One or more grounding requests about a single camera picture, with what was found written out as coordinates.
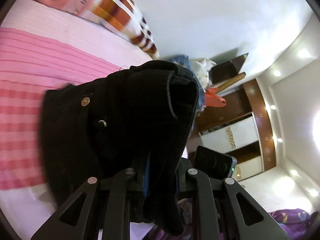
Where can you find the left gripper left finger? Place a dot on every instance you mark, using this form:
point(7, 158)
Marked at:
point(97, 209)

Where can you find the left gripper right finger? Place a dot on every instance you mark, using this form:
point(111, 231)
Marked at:
point(190, 179)

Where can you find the black pants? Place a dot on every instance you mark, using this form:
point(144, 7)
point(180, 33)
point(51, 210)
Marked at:
point(137, 118)

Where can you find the brown wooden wardrobe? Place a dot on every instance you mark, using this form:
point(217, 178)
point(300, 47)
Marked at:
point(241, 128)

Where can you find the red orange cloth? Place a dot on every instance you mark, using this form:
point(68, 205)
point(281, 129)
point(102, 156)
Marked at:
point(211, 98)

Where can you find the wooden rolling pin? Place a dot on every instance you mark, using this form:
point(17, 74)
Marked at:
point(230, 82)

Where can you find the white floral cloth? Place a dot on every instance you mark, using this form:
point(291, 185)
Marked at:
point(201, 68)

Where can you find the blue checked cloth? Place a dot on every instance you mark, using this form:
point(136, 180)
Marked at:
point(184, 61)

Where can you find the pink checked bed sheet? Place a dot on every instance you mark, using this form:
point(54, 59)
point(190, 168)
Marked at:
point(43, 49)

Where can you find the orange brown checked pillow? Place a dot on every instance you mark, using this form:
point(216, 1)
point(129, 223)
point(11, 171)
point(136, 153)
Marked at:
point(121, 17)

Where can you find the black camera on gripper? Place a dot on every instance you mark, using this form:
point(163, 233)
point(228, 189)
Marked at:
point(214, 164)

